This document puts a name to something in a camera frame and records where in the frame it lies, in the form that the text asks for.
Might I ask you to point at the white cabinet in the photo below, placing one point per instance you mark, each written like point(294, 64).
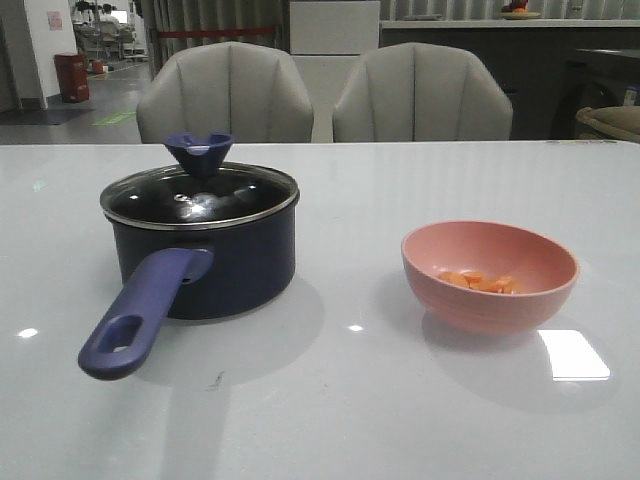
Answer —
point(325, 39)

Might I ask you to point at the pink bowl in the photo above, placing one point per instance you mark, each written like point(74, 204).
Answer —
point(545, 270)

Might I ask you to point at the glass lid with blue knob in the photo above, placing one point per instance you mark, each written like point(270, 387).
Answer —
point(201, 191)

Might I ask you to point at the red trash bin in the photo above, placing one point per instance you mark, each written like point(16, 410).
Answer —
point(72, 77)

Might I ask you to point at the beige cushion seat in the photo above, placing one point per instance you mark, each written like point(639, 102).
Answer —
point(612, 123)

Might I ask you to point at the right beige chair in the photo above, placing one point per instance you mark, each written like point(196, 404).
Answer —
point(417, 92)

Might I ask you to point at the dark counter with white top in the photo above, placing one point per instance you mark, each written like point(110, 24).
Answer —
point(533, 61)

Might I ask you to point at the orange ham slices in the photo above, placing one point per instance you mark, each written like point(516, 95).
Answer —
point(478, 281)

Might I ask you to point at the beige chair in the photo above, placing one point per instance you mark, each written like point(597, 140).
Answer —
point(253, 92)
point(417, 92)

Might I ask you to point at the dark blue saucepan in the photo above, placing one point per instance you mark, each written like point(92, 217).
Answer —
point(187, 275)

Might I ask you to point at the left beige chair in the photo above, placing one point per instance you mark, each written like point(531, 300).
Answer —
point(253, 92)

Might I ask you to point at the fruit plate on counter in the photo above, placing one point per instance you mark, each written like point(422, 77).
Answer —
point(518, 10)

